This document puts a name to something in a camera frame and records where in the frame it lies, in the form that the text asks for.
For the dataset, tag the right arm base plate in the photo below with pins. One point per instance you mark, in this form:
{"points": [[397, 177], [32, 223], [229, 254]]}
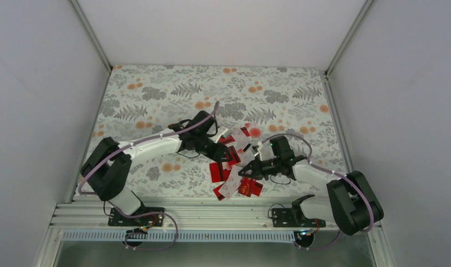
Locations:
{"points": [[287, 218]]}

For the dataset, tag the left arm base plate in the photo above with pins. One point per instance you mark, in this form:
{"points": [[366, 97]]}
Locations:
{"points": [[116, 219]]}

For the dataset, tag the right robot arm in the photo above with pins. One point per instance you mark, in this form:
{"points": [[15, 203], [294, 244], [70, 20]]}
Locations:
{"points": [[346, 200]]}

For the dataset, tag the white floral card front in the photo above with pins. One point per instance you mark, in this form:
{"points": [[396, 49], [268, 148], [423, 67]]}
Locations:
{"points": [[233, 182]]}

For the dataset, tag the red card black stripe middle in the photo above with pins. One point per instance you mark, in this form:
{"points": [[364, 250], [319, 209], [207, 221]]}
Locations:
{"points": [[232, 156]]}

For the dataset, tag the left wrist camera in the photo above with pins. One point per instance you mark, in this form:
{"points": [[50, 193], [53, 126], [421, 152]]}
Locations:
{"points": [[209, 128]]}

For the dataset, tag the red card gold ribbon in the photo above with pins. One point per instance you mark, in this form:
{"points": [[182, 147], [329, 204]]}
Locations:
{"points": [[249, 187]]}

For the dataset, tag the red card black stripe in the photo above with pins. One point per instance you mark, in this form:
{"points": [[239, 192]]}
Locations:
{"points": [[218, 172], [227, 140], [232, 156]]}

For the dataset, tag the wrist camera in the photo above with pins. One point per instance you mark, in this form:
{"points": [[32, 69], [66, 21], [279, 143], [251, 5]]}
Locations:
{"points": [[281, 148], [209, 128]]}

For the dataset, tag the red card black stripe top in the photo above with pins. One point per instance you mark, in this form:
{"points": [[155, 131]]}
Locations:
{"points": [[227, 140]]}

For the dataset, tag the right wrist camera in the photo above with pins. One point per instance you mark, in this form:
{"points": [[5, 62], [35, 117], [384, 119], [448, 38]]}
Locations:
{"points": [[281, 148]]}

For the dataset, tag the red card black stripe left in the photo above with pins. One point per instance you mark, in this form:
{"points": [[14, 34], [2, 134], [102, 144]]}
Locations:
{"points": [[218, 172]]}

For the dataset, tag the translucent red circle card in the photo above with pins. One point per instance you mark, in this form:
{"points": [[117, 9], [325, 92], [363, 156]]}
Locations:
{"points": [[253, 130]]}

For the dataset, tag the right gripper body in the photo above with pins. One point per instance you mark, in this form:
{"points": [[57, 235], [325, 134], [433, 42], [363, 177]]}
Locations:
{"points": [[274, 167]]}

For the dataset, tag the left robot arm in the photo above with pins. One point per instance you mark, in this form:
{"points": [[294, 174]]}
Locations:
{"points": [[107, 168]]}

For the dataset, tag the white card black stripe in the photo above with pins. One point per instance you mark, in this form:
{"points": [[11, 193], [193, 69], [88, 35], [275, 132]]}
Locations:
{"points": [[241, 138]]}

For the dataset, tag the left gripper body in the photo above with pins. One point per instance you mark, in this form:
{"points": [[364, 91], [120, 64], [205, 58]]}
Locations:
{"points": [[212, 154]]}

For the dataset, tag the aluminium rail frame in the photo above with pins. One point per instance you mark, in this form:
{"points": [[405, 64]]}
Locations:
{"points": [[188, 213]]}

